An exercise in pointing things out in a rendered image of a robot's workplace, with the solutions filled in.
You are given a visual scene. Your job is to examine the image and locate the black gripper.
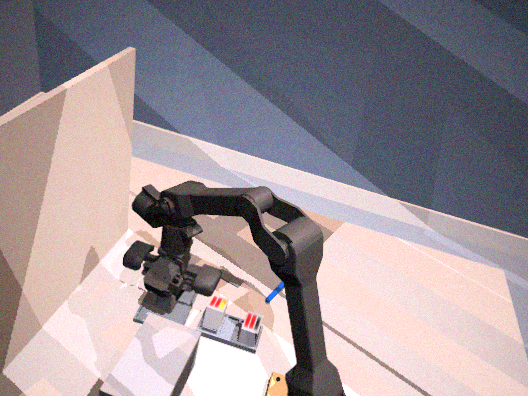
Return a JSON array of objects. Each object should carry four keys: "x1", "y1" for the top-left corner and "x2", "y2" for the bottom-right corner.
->
[{"x1": 123, "y1": 239, "x2": 222, "y2": 301}]

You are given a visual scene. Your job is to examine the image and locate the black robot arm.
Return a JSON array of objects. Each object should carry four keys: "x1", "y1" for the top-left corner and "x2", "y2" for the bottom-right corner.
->
[{"x1": 131, "y1": 180, "x2": 346, "y2": 396}]

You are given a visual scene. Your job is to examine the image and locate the blue cylindrical rod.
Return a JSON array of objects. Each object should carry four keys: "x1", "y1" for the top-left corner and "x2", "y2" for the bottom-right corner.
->
[{"x1": 265, "y1": 281, "x2": 284, "y2": 302}]

